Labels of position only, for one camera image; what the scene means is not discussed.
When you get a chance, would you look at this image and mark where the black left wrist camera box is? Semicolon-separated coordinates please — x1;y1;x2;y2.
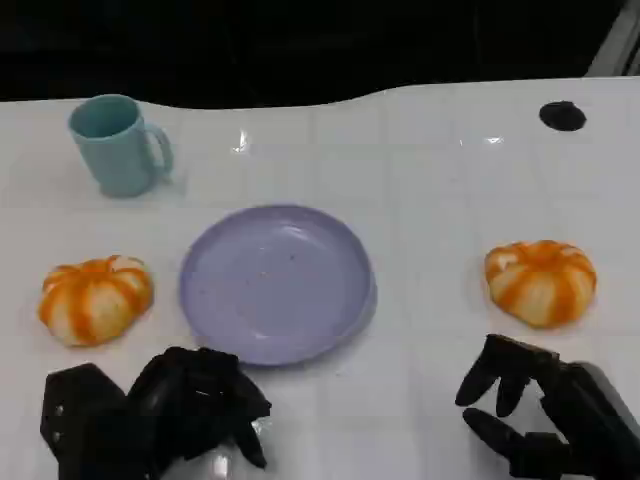
39;363;129;469

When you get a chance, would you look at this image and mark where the pale green mug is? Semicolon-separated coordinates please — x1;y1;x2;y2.
67;94;175;199

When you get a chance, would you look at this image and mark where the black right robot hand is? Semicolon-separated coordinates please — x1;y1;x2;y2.
454;333;640;480

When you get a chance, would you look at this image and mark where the black round table grommet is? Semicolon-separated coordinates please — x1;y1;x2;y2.
538;100;587;133

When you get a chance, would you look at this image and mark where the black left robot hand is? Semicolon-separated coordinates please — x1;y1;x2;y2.
127;345;274;480

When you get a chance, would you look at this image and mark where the lilac plate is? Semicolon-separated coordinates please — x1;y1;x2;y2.
178;203;378;367

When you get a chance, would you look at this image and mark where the white furniture frame bar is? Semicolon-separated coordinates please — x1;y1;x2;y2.
588;0;640;77

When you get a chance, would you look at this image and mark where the orange white toy bread roll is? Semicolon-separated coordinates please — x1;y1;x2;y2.
37;254;154;348
483;239;598;329

